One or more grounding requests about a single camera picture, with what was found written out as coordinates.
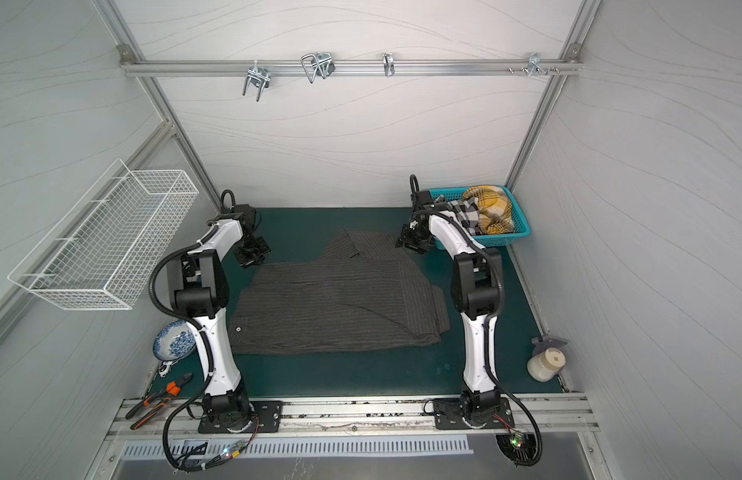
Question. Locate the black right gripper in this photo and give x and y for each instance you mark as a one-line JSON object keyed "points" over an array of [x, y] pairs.
{"points": [[411, 238]]}

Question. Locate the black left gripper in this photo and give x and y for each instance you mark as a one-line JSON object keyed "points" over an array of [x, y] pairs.
{"points": [[245, 261]]}

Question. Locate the dark grey striped shirt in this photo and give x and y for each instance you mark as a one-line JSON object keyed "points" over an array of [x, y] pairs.
{"points": [[363, 294]]}

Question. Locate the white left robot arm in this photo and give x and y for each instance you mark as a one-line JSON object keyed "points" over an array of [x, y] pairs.
{"points": [[190, 285]]}

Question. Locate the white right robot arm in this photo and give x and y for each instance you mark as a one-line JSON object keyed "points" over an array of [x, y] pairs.
{"points": [[478, 294]]}

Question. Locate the black white plaid shirt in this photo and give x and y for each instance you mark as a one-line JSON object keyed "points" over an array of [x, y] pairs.
{"points": [[467, 214]]}

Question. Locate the yellow plaid shirt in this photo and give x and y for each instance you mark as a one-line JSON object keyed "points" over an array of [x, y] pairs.
{"points": [[494, 209]]}

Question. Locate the teal plastic basket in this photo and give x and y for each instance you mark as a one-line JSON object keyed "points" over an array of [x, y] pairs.
{"points": [[522, 227]]}

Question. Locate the blue white ceramic bowl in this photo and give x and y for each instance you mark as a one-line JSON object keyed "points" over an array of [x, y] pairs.
{"points": [[174, 342]]}

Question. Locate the metal u-bolt clamp left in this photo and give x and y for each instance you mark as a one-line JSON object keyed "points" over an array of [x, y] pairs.
{"points": [[257, 79]]}

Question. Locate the metal u-bolt clamp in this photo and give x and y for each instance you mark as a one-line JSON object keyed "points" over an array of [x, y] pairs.
{"points": [[318, 65], [257, 79]]}

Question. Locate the white tape roll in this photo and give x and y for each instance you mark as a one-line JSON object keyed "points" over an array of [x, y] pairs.
{"points": [[548, 358]]}

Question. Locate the metal u-bolt clamp middle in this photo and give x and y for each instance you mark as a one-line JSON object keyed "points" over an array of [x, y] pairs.
{"points": [[318, 65]]}

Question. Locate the black round cooling fan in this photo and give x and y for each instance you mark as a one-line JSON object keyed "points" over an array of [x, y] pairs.
{"points": [[521, 449]]}

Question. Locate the white wire basket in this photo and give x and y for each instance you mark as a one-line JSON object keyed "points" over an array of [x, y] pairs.
{"points": [[101, 253]]}

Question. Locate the orange handled pliers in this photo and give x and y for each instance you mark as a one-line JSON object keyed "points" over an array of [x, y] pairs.
{"points": [[148, 408]]}

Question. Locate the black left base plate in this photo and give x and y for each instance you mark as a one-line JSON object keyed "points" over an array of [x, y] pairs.
{"points": [[261, 416]]}

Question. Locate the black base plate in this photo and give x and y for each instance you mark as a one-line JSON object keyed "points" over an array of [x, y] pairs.
{"points": [[261, 416], [449, 414]]}

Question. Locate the small metal ring clamp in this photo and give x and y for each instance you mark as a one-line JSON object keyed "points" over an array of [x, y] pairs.
{"points": [[388, 65]]}

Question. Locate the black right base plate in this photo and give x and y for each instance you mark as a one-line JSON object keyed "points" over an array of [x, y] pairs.
{"points": [[449, 414]]}

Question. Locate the metal bracket clamp right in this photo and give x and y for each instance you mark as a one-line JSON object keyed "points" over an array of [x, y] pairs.
{"points": [[534, 67]]}

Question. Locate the aluminium top rail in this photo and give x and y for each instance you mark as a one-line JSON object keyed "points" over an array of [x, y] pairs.
{"points": [[344, 68]]}

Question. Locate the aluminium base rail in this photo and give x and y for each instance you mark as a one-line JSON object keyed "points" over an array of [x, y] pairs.
{"points": [[402, 415]]}

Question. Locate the white slotted cable duct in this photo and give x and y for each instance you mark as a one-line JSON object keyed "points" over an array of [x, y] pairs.
{"points": [[313, 447]]}

